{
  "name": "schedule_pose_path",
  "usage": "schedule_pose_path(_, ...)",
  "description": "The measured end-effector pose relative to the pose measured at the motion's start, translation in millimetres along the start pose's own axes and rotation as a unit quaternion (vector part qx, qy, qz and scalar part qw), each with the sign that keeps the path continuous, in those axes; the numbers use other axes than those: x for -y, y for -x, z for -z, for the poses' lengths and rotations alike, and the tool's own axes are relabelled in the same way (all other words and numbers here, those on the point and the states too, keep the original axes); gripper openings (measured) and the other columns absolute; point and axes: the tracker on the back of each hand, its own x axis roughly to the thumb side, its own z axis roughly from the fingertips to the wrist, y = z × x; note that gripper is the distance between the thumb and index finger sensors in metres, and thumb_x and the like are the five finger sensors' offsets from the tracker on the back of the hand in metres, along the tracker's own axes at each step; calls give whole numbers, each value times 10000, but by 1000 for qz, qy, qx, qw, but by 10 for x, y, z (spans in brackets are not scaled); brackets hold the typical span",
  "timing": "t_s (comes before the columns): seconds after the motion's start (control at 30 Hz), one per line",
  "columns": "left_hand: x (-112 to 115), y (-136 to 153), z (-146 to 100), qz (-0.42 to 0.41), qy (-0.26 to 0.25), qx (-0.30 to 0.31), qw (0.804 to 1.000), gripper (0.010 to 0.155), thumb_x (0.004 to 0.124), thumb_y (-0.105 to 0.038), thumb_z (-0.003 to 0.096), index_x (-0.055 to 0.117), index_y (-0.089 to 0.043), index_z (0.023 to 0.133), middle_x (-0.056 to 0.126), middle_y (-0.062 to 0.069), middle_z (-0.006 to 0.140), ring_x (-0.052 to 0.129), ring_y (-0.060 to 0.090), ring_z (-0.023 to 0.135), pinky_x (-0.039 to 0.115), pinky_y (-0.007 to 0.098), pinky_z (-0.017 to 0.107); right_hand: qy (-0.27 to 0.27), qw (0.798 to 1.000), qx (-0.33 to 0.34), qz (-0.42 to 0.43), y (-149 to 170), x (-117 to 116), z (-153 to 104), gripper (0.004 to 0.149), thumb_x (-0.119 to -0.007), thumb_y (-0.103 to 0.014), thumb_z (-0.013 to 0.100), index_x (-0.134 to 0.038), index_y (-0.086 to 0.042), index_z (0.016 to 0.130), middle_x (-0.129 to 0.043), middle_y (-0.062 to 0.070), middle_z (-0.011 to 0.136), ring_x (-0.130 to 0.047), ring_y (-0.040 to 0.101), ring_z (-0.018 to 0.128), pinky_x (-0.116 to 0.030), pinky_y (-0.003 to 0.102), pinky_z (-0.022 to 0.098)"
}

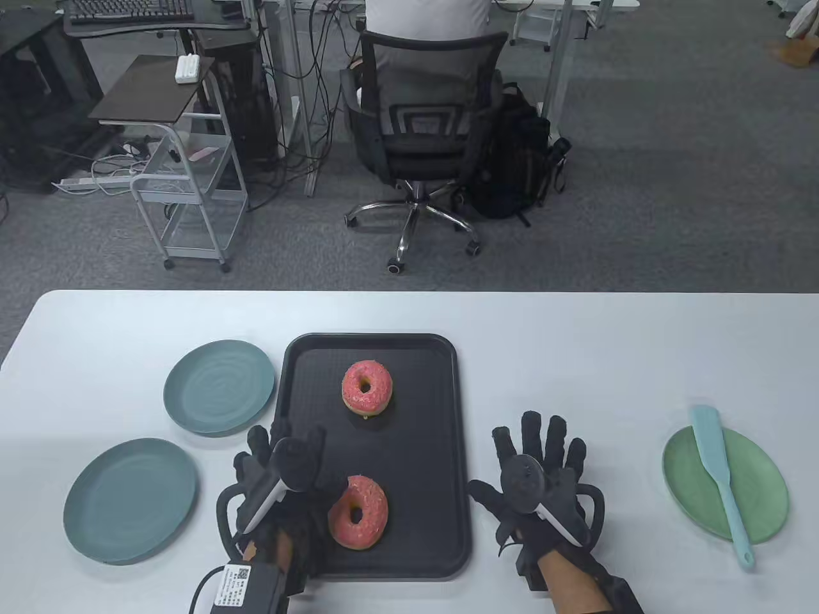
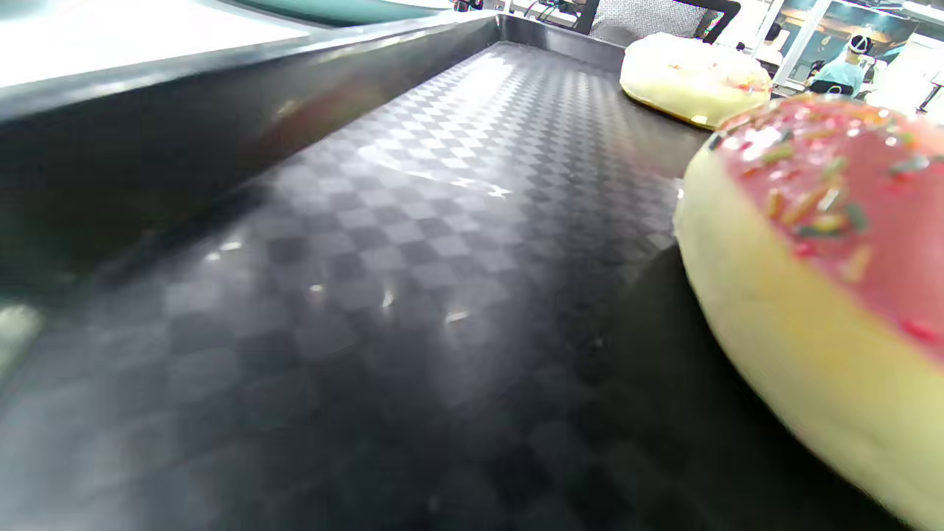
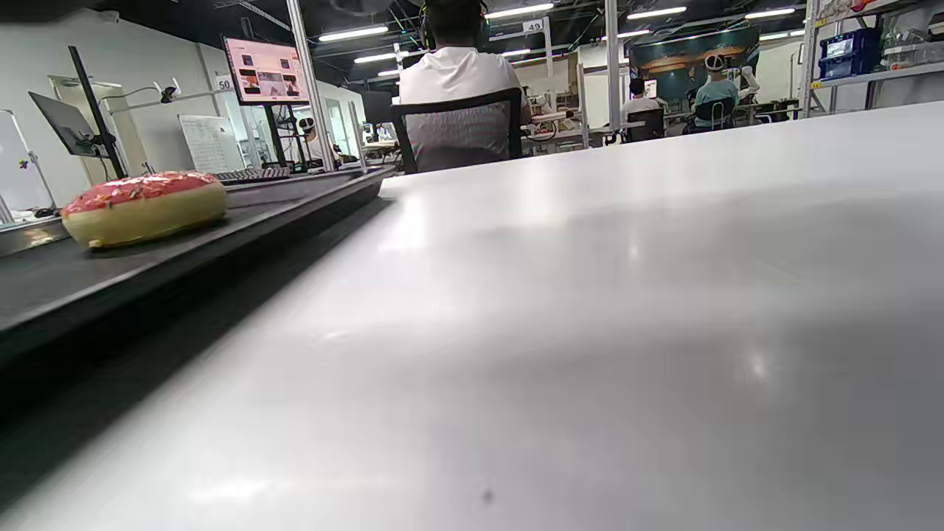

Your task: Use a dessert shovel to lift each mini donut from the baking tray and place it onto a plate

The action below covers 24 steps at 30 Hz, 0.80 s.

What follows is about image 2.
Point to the teal round plate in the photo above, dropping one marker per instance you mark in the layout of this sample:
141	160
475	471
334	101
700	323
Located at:
339	10

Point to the pink sprinkled mini donut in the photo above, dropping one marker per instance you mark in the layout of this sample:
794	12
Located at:
686	81
811	295

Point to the black baking tray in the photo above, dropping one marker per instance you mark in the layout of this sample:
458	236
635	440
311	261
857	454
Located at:
442	221

